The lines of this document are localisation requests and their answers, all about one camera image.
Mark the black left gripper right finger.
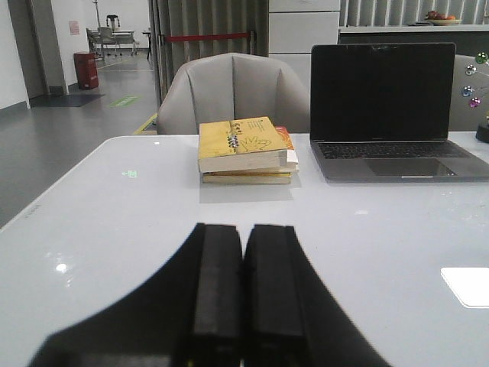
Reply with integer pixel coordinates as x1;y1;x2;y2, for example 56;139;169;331
243;225;388;366

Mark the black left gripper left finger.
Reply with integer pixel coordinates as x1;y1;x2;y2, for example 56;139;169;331
30;223;242;366

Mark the yellow bottom book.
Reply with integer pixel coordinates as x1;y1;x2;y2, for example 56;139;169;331
202;173;291;184

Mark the yellow book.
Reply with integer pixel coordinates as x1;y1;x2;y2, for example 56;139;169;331
198;116;287;173
202;173;291;184

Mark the orange white middle book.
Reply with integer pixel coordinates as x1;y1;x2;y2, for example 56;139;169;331
275;126;299;173

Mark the yellow top book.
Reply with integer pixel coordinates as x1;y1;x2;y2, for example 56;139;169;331
198;116;287;173

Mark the grey open laptop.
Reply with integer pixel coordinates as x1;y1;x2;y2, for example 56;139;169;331
309;42;488;183

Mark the grey left armchair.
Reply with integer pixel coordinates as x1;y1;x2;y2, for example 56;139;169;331
157;53;310;135

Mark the red bin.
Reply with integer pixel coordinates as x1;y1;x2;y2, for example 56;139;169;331
73;51;99;89

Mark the red barrier belt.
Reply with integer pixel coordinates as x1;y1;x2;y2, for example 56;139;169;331
162;31;254;43

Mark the distant table with chairs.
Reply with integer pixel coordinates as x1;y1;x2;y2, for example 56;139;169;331
86;15;138;59

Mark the ferris wheel desk ornament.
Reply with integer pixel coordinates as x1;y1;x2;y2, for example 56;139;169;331
461;51;488;143

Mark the white cabinet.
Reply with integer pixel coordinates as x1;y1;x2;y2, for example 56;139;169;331
268;0;340;89

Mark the fruit bowl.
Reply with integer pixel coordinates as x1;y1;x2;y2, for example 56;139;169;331
425;10;461;26

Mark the pink wall notice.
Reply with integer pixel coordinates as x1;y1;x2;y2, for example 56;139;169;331
69;20;80;36

